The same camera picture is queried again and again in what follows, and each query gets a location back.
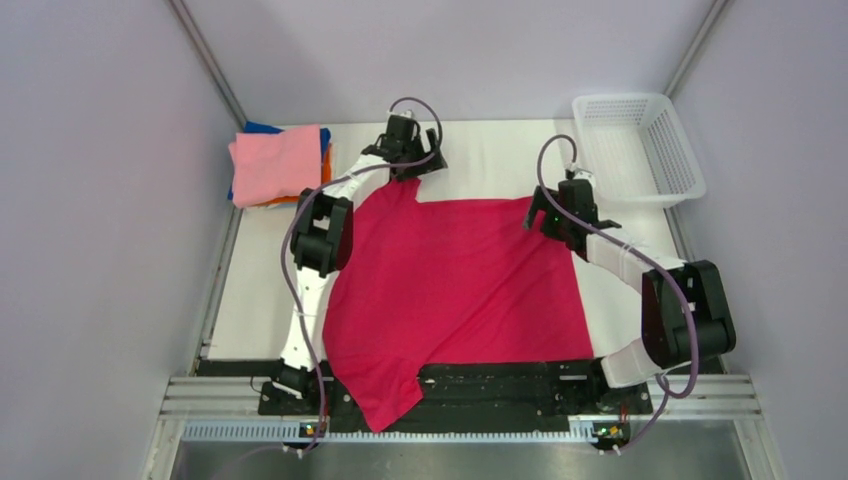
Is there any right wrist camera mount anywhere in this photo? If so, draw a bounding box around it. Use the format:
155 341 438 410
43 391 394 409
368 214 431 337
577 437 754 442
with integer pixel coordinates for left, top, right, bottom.
565 165 596 187

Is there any pink folded t shirt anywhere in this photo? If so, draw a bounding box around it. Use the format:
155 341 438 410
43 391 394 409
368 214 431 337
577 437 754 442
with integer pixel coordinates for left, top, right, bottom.
229 125 324 209

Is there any blue folded t shirt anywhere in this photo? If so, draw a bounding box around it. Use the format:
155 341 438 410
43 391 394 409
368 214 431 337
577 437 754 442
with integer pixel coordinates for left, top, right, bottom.
227 121 333 202

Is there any magenta t shirt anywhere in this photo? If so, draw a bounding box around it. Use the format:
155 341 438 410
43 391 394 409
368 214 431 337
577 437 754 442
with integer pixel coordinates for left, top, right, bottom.
322 181 595 432

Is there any aluminium rail frame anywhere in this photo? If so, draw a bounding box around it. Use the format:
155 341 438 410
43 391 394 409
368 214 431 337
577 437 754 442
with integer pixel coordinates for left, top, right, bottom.
158 374 762 444

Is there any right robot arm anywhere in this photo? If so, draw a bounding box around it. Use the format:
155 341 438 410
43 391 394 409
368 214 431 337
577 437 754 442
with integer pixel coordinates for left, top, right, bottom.
523 176 737 412

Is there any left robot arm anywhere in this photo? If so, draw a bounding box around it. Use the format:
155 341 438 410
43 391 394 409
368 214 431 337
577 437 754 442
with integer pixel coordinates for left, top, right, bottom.
272 113 447 416

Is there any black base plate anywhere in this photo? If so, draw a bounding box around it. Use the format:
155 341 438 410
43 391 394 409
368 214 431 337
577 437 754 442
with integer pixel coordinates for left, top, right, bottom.
258 357 654 436

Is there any white plastic basket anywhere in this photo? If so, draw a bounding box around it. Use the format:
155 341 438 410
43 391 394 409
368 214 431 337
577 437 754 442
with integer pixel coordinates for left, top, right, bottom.
572 93 707 209

